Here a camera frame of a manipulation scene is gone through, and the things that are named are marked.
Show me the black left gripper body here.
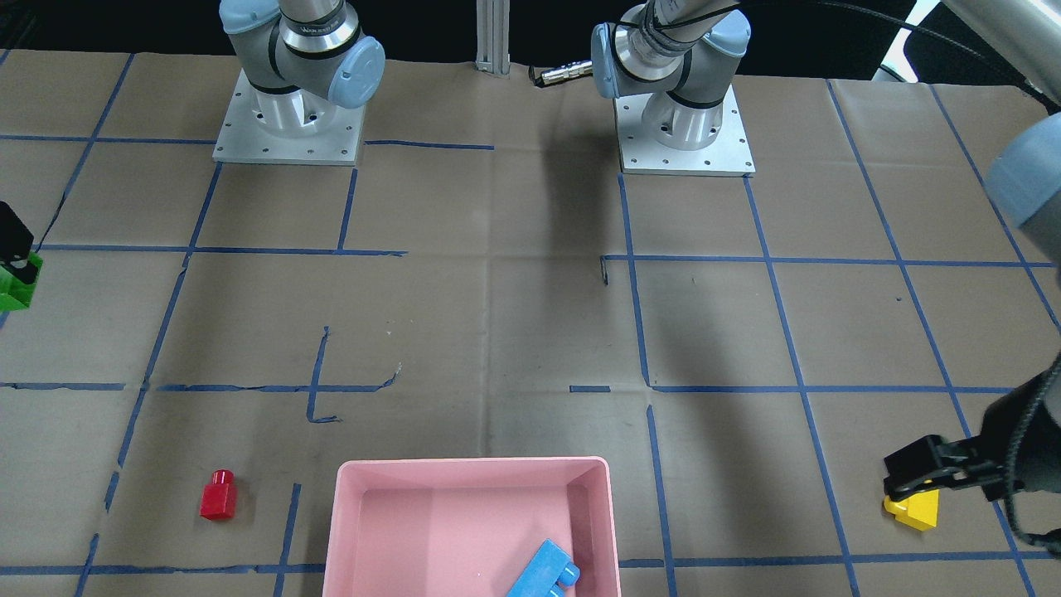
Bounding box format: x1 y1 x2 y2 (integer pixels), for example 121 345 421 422
952 415 1034 502

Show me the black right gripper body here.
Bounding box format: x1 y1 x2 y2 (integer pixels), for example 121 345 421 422
0 201 34 265

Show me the yellow toy block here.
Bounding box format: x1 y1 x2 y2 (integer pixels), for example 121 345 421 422
882 490 940 531

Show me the green toy block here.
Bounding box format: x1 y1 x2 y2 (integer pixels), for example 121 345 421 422
1 252 44 313

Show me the red toy block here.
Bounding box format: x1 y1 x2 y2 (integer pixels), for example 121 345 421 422
198 469 238 521

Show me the blue toy block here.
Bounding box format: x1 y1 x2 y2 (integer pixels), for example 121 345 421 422
505 539 581 596

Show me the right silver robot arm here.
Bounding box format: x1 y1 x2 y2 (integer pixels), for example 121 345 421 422
2 1 385 265

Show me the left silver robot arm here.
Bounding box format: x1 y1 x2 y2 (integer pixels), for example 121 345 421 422
590 1 1059 502

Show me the pink plastic box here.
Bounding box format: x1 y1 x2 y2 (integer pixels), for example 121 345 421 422
321 456 622 596

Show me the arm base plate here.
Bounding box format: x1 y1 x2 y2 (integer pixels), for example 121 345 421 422
212 71 366 166
613 85 756 177

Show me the aluminium frame post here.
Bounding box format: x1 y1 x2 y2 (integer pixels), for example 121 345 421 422
474 0 511 78

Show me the metal cable connector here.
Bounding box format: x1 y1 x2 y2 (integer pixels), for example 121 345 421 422
528 60 593 90

